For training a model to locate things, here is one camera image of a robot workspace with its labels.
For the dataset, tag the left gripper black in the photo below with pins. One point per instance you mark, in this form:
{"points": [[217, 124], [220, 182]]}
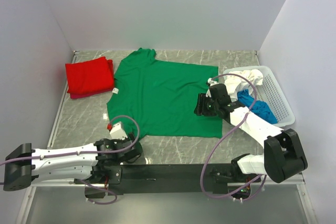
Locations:
{"points": [[131, 136]]}

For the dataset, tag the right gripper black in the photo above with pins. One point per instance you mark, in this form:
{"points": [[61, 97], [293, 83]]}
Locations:
{"points": [[201, 103]]}

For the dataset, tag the green t shirt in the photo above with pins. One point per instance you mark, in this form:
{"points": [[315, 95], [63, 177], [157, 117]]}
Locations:
{"points": [[158, 98]]}

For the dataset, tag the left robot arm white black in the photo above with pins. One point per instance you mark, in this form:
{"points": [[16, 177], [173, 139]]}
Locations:
{"points": [[94, 163]]}

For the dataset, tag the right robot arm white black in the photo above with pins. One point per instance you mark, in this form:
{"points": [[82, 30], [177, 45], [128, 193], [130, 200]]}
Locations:
{"points": [[283, 155]]}

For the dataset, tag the white crumpled t shirt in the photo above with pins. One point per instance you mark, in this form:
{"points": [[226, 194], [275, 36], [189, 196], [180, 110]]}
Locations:
{"points": [[235, 84]]}

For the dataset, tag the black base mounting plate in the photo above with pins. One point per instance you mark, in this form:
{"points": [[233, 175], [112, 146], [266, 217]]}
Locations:
{"points": [[175, 178]]}

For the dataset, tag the blue crumpled t shirt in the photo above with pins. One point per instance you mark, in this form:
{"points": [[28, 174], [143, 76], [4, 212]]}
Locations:
{"points": [[260, 108]]}

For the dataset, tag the white plastic basket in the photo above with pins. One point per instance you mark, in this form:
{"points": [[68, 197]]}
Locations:
{"points": [[271, 93]]}

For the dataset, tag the folded red t shirt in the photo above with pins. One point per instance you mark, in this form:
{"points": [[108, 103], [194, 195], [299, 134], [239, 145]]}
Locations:
{"points": [[89, 74]]}

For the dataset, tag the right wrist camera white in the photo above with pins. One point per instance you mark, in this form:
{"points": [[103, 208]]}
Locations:
{"points": [[210, 83]]}

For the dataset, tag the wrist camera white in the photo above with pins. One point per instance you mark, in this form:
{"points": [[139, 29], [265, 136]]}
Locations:
{"points": [[116, 131], [210, 83]]}

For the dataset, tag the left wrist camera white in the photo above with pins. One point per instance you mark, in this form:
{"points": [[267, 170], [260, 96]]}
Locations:
{"points": [[116, 131]]}

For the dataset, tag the aluminium frame rail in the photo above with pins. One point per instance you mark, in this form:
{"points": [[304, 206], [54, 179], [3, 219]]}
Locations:
{"points": [[294, 180]]}

